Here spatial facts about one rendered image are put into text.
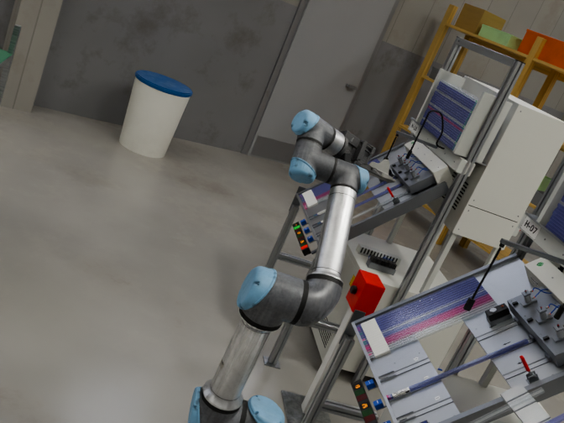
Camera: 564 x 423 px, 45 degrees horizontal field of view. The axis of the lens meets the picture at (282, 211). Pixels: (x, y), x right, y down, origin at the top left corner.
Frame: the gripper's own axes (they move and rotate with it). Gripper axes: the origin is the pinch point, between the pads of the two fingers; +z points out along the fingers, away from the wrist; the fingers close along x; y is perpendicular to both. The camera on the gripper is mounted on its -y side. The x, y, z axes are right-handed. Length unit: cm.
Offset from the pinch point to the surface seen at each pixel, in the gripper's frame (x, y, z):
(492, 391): 22, -40, 126
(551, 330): -29, -18, 68
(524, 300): -14, -10, 71
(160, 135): 389, 65, 100
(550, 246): -10, 15, 82
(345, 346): 52, -47, 65
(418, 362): 9, -43, 58
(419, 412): -7, -59, 48
